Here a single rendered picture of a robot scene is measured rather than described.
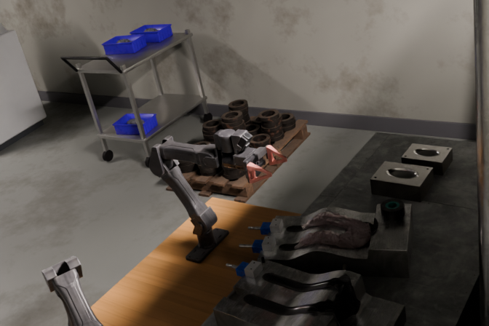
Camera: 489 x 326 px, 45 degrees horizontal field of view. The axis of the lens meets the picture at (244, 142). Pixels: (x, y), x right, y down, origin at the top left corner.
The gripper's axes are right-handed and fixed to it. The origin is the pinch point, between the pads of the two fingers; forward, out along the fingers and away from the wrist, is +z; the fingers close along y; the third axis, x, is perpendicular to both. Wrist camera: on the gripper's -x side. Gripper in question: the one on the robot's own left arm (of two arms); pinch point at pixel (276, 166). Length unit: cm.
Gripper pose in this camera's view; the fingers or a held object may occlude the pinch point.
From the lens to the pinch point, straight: 186.0
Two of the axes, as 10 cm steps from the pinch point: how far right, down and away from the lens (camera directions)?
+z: 8.3, 1.1, -5.5
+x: 1.7, 8.8, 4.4
